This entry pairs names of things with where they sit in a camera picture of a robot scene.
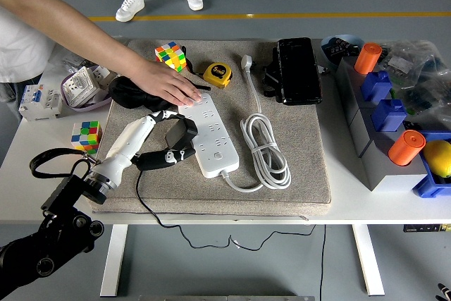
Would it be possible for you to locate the black and white robot right hand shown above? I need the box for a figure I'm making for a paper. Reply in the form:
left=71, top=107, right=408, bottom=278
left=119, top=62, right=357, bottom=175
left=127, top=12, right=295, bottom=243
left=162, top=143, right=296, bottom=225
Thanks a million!
left=435, top=283, right=451, bottom=301

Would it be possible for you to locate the person's hand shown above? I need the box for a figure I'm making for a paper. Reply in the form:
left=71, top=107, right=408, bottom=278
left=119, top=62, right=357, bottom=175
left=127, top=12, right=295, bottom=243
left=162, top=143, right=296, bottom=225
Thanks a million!
left=132, top=59, right=202, bottom=108

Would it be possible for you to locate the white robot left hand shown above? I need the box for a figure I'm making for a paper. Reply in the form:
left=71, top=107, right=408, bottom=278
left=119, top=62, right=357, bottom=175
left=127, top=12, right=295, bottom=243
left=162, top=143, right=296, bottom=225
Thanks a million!
left=94, top=109, right=197, bottom=185

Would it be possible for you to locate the thin black plug cord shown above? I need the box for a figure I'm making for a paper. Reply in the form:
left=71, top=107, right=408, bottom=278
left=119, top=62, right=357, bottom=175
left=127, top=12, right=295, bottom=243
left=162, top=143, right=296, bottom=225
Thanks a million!
left=135, top=169, right=318, bottom=252

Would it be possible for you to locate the white power strip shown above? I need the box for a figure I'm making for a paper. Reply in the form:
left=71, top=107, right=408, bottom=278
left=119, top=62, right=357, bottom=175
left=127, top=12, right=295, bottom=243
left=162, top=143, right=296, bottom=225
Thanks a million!
left=177, top=92, right=240, bottom=179

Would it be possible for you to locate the large colourful puzzle cube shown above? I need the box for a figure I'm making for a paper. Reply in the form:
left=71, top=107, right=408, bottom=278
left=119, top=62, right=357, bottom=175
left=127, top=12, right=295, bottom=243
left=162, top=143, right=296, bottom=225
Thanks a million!
left=154, top=41, right=187, bottom=73

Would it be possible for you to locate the black cloth bundle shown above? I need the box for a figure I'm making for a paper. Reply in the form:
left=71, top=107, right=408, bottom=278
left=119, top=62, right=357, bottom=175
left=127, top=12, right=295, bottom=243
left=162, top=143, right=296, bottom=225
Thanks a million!
left=108, top=75, right=175, bottom=113

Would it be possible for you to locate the small colourful puzzle cube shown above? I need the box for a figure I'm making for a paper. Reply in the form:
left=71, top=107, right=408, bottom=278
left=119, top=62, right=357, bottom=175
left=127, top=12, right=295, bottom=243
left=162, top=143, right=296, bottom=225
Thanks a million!
left=70, top=120, right=103, bottom=156

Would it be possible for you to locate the purple tray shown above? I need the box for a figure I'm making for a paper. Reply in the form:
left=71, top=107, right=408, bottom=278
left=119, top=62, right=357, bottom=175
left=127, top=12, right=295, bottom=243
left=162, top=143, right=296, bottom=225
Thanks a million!
left=60, top=75, right=113, bottom=113

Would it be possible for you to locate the yellow tape measure with print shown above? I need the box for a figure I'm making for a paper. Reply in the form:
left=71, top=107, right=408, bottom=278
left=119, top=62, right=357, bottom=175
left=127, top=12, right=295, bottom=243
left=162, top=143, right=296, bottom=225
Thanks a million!
left=202, top=61, right=233, bottom=90

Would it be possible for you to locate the grey-brown mat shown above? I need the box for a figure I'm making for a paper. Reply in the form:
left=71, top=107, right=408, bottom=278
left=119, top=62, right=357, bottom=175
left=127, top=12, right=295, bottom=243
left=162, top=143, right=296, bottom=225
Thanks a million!
left=92, top=38, right=333, bottom=217

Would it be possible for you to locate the table control panel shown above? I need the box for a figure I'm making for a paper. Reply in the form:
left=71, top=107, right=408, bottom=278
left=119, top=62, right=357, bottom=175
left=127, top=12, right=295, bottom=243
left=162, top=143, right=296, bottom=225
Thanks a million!
left=403, top=223, right=451, bottom=233

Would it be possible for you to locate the white table leg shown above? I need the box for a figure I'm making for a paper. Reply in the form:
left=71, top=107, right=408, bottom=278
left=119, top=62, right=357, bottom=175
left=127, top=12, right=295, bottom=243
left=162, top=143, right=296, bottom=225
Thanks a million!
left=351, top=223, right=385, bottom=297
left=99, top=223, right=128, bottom=297

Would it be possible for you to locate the clear bag of metal parts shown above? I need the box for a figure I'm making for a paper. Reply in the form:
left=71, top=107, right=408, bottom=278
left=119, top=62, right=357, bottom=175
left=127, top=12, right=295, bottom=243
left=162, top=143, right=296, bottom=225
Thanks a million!
left=52, top=43, right=91, bottom=76

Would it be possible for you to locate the white circuit breaker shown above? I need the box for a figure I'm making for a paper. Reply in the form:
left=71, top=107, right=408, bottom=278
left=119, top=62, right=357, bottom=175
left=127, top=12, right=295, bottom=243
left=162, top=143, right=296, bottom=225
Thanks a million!
left=18, top=83, right=63, bottom=122

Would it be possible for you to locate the blue bin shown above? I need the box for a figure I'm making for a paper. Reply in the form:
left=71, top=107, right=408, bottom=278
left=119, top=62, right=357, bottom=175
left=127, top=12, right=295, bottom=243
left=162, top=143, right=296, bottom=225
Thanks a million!
left=412, top=130, right=451, bottom=199

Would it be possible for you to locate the glossy black case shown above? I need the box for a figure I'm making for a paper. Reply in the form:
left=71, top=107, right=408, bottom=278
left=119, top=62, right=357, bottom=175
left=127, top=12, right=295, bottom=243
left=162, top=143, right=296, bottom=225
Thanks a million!
left=276, top=36, right=323, bottom=106

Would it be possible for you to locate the grey block holder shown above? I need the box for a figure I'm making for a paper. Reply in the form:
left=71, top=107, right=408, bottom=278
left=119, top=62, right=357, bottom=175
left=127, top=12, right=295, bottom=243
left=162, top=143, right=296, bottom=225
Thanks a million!
left=334, top=56, right=429, bottom=192

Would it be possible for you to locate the yellow lemon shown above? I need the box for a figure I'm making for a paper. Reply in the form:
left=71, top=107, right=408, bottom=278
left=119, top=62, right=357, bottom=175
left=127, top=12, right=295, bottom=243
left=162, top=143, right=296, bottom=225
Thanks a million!
left=422, top=140, right=451, bottom=178

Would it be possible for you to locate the orange cylinder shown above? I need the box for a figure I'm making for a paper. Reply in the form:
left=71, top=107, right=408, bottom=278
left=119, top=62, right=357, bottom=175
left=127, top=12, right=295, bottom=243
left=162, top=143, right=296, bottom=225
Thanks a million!
left=354, top=42, right=383, bottom=75
left=388, top=129, right=427, bottom=167

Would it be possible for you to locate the black parts packet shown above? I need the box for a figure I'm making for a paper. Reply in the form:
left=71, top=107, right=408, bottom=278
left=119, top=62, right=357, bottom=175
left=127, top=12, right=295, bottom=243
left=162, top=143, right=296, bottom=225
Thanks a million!
left=326, top=37, right=361, bottom=65

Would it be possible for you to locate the blue block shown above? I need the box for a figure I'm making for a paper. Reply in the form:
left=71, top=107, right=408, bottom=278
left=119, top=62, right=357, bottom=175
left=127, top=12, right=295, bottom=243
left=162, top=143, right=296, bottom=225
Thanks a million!
left=371, top=99, right=408, bottom=133
left=359, top=70, right=393, bottom=103

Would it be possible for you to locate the light blue bowl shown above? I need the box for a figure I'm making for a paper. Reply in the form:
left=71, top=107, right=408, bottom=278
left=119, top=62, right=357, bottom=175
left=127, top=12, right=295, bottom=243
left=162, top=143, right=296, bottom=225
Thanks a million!
left=320, top=34, right=365, bottom=69

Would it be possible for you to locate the clear bag of dark parts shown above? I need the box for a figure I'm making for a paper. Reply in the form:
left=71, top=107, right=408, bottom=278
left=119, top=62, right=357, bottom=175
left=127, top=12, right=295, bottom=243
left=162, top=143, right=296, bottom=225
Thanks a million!
left=397, top=68, right=451, bottom=128

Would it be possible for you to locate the clear bag with white label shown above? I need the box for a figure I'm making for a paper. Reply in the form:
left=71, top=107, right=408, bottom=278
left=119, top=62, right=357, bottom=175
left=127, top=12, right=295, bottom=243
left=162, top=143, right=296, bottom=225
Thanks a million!
left=379, top=39, right=441, bottom=78

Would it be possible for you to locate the black lanyard strap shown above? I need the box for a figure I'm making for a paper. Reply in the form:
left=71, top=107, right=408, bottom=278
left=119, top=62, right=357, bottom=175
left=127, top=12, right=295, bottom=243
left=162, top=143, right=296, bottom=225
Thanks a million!
left=183, top=46, right=212, bottom=91

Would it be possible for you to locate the small white wall socket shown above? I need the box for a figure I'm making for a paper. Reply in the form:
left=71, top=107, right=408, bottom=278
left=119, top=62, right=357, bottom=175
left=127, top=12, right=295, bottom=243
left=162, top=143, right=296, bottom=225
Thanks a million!
left=92, top=64, right=119, bottom=89

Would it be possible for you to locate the white power strip cord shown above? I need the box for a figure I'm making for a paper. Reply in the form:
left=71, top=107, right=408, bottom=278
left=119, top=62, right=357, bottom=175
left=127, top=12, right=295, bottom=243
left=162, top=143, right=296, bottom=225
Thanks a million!
left=220, top=54, right=292, bottom=193

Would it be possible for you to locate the hanging black cable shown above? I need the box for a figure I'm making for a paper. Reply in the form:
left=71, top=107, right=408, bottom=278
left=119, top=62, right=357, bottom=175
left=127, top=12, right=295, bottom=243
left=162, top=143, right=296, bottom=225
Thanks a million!
left=319, top=223, right=327, bottom=301

